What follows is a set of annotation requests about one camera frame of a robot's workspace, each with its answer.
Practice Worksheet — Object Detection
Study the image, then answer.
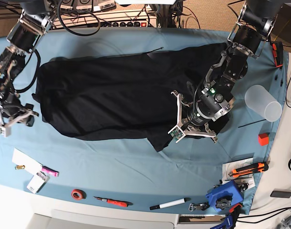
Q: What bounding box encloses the gold battery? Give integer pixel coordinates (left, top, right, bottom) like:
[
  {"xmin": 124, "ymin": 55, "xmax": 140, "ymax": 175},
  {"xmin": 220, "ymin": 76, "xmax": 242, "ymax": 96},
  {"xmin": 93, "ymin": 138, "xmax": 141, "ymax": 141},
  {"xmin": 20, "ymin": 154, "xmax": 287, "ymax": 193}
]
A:
[{"xmin": 15, "ymin": 165, "xmax": 25, "ymax": 170}]

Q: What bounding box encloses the pink package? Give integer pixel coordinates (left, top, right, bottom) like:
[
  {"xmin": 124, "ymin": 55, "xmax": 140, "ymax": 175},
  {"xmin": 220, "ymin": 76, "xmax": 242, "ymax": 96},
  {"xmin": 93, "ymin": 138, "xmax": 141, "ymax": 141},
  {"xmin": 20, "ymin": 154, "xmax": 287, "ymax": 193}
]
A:
[{"xmin": 41, "ymin": 166, "xmax": 59, "ymax": 177}]

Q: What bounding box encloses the metal carabiner clip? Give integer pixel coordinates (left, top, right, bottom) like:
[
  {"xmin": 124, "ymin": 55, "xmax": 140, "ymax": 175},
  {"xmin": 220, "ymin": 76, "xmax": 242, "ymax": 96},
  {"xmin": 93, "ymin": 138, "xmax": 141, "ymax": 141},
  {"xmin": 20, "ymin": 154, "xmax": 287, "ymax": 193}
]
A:
[{"xmin": 189, "ymin": 202, "xmax": 210, "ymax": 212}]

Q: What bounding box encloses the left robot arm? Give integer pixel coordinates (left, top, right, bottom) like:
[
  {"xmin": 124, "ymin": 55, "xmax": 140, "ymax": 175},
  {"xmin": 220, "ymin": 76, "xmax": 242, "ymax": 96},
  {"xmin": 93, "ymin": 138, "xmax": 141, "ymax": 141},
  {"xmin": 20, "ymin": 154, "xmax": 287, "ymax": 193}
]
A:
[{"xmin": 168, "ymin": 0, "xmax": 285, "ymax": 142}]

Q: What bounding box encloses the black power strip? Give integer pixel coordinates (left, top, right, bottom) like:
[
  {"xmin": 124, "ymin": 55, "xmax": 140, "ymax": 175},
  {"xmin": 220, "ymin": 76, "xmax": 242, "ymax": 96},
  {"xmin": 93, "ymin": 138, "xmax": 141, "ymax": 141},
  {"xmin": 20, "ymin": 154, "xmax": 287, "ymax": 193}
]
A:
[{"xmin": 100, "ymin": 21, "xmax": 154, "ymax": 28}]

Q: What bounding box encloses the black power adapter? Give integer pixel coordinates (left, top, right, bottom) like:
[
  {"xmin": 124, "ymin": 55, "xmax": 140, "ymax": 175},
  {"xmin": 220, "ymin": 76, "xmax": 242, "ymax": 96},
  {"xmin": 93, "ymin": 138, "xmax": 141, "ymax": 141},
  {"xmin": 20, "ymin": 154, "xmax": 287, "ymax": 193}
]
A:
[{"xmin": 270, "ymin": 190, "xmax": 291, "ymax": 198}]

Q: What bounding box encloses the red screwdriver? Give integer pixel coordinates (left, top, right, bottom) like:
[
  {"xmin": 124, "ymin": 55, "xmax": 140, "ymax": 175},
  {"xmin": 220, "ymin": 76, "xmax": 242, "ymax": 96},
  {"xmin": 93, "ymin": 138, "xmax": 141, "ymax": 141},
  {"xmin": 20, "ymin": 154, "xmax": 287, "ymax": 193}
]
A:
[{"xmin": 93, "ymin": 197, "xmax": 133, "ymax": 208}]

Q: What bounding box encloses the white paper card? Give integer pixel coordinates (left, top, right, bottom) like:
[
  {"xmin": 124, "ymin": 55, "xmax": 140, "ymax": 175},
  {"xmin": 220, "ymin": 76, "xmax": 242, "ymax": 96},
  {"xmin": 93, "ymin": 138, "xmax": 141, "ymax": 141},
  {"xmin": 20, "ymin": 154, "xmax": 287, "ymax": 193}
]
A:
[{"xmin": 12, "ymin": 148, "xmax": 42, "ymax": 175}]

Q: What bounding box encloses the white small box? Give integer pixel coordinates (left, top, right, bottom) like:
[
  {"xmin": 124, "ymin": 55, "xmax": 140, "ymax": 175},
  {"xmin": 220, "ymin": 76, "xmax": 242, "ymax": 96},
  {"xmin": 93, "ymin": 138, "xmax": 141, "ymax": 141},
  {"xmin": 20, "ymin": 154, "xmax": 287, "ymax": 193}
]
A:
[{"xmin": 27, "ymin": 173, "xmax": 49, "ymax": 194}]

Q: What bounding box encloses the light blue table cloth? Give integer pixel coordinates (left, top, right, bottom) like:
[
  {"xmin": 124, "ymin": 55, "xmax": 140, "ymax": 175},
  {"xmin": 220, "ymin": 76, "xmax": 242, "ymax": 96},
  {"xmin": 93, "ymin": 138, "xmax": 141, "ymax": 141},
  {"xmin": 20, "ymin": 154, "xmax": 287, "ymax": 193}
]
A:
[{"xmin": 0, "ymin": 28, "xmax": 289, "ymax": 212}]

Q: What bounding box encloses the long black cable tie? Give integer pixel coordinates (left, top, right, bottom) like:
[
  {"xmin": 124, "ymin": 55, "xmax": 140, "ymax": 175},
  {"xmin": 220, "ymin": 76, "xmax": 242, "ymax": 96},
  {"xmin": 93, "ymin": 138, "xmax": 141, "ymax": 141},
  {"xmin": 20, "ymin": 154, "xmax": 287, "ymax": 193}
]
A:
[{"xmin": 144, "ymin": 47, "xmax": 164, "ymax": 54}]

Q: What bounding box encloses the paper sheet under knife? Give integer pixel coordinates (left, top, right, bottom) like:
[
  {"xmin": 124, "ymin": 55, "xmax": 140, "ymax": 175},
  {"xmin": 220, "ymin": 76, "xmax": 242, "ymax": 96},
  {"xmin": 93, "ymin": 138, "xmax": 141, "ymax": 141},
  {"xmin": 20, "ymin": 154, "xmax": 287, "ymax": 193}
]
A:
[{"xmin": 221, "ymin": 157, "xmax": 255, "ymax": 189}]

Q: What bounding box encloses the blue plastic box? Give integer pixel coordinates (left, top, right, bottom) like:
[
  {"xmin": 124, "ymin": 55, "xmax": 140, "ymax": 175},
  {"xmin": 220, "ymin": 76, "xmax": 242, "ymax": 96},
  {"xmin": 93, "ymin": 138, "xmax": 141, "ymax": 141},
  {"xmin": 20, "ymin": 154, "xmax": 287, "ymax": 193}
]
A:
[{"xmin": 205, "ymin": 180, "xmax": 243, "ymax": 212}]

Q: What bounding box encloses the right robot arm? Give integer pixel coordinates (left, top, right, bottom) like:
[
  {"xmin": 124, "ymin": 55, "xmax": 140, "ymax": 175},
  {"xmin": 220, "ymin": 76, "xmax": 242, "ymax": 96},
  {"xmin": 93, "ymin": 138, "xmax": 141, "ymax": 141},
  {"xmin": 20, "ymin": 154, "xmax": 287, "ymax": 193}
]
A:
[{"xmin": 0, "ymin": 0, "xmax": 59, "ymax": 137}]

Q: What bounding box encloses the short black cable tie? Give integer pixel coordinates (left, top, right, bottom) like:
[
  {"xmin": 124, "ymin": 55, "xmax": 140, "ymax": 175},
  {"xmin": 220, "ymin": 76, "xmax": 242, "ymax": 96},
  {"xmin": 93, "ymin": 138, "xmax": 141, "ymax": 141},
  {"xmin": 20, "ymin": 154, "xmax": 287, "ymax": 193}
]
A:
[{"xmin": 238, "ymin": 119, "xmax": 266, "ymax": 128}]

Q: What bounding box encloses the red cube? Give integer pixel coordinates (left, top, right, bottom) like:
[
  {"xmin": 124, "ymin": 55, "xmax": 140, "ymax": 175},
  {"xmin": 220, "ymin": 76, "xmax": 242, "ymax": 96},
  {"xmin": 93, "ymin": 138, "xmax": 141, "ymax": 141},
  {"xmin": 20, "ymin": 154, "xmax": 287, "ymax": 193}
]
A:
[{"xmin": 258, "ymin": 133, "xmax": 270, "ymax": 146}]

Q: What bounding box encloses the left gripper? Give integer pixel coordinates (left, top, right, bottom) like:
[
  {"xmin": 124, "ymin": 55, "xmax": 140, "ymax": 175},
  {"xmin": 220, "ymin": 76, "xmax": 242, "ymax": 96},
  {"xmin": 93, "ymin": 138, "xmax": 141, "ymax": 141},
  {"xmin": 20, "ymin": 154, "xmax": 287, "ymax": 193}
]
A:
[{"xmin": 168, "ymin": 89, "xmax": 235, "ymax": 143}]

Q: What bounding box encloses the red tape roll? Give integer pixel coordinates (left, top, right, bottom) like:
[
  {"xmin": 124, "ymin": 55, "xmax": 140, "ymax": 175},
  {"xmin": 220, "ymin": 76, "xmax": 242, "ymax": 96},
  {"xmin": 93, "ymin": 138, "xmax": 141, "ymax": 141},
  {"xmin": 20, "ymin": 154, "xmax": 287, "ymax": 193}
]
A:
[{"xmin": 71, "ymin": 189, "xmax": 87, "ymax": 200}]

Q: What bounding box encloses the black t-shirt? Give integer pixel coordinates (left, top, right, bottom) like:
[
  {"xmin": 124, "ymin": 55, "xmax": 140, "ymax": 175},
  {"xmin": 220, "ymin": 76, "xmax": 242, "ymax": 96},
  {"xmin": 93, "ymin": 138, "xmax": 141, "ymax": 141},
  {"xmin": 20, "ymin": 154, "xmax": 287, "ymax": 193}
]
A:
[{"xmin": 32, "ymin": 43, "xmax": 226, "ymax": 151}]

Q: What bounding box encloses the orange black utility knife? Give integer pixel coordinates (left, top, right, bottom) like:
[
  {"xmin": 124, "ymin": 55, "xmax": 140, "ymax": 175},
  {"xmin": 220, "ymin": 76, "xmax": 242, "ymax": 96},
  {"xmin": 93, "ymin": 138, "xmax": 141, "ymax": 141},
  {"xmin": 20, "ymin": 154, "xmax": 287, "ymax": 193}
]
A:
[{"xmin": 229, "ymin": 162, "xmax": 269, "ymax": 178}]

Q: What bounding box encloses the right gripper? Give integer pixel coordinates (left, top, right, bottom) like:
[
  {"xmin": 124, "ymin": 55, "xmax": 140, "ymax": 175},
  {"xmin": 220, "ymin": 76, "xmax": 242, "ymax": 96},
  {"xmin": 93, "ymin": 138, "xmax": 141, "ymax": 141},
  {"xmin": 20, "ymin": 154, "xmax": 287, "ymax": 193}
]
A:
[{"xmin": 0, "ymin": 95, "xmax": 39, "ymax": 137}]

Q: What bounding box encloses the blue black clamp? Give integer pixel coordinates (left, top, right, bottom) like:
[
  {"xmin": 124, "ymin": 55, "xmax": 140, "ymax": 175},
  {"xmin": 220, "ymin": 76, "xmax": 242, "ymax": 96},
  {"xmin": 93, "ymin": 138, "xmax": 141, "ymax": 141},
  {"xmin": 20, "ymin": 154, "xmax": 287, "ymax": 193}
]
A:
[{"xmin": 211, "ymin": 203, "xmax": 242, "ymax": 229}]

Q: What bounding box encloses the orange black tool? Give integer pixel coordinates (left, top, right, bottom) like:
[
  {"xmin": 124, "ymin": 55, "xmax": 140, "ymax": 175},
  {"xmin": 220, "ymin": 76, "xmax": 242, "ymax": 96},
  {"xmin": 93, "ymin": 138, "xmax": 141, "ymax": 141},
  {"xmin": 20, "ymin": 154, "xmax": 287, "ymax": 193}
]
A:
[{"xmin": 271, "ymin": 41, "xmax": 284, "ymax": 68}]

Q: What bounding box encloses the black white marker pen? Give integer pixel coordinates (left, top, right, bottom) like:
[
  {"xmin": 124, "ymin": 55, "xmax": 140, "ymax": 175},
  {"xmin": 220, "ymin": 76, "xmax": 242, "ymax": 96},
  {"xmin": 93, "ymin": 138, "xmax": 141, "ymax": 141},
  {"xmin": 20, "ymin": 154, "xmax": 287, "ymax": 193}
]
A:
[{"xmin": 150, "ymin": 198, "xmax": 191, "ymax": 210}]

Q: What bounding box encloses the frosted plastic cup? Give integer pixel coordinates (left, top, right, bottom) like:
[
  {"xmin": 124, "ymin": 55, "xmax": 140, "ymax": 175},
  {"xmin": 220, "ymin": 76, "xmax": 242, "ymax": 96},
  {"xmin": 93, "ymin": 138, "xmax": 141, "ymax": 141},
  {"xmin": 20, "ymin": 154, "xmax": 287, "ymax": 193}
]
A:
[{"xmin": 244, "ymin": 85, "xmax": 282, "ymax": 122}]

